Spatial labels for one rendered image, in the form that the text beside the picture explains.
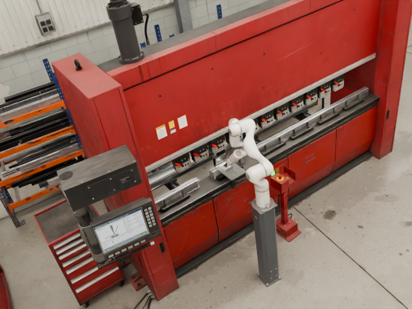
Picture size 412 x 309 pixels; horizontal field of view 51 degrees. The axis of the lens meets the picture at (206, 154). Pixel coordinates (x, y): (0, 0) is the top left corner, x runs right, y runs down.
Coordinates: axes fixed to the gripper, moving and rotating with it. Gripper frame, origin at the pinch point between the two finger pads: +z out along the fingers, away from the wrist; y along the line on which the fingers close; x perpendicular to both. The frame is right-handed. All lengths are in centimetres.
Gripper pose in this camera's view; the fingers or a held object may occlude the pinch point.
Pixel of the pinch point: (228, 164)
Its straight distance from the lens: 414.2
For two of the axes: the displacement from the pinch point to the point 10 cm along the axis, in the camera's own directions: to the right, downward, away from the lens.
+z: -2.2, 3.2, 9.2
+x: 4.8, 8.6, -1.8
